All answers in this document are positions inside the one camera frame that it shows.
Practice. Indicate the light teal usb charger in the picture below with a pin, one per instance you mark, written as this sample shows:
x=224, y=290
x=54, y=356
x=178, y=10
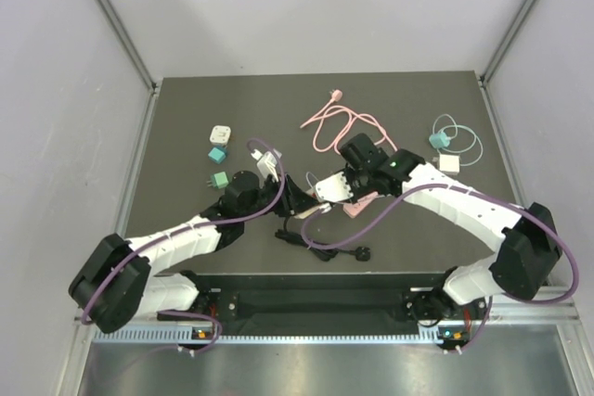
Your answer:
x=439, y=140

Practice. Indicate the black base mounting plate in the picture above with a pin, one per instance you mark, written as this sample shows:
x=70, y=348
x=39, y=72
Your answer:
x=324, y=304

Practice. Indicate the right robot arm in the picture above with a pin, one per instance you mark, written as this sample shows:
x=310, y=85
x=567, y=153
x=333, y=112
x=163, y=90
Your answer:
x=522, y=240

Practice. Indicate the green usb charger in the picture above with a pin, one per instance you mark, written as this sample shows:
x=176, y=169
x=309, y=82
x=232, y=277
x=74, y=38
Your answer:
x=218, y=180

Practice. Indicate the beige red power strip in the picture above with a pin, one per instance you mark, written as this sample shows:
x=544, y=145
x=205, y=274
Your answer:
x=305, y=214

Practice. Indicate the white square plug adapter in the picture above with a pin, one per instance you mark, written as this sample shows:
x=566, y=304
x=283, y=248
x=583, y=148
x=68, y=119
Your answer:
x=220, y=135

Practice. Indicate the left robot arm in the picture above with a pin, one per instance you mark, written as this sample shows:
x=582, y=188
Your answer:
x=128, y=279

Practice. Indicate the pink round wall plug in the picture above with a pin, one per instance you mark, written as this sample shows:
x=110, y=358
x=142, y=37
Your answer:
x=335, y=95

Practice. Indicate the white usb charger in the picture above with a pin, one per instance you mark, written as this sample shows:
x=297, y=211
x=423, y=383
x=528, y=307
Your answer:
x=449, y=164

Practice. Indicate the pink power strip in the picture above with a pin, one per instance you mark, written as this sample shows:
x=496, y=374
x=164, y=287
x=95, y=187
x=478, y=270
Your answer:
x=352, y=210

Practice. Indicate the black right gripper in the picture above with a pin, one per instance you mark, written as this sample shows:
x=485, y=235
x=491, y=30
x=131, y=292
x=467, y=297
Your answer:
x=356, y=195

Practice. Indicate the aluminium frame rail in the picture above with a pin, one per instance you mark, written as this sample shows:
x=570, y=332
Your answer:
x=288, y=311

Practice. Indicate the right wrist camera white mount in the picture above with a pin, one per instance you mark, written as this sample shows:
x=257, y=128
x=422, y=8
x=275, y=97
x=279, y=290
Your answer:
x=334, y=189

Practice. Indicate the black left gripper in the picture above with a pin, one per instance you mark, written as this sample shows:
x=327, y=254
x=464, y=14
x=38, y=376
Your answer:
x=293, y=199

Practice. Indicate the slotted grey cable duct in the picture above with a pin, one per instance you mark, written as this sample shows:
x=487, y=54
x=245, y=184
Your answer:
x=188, y=333

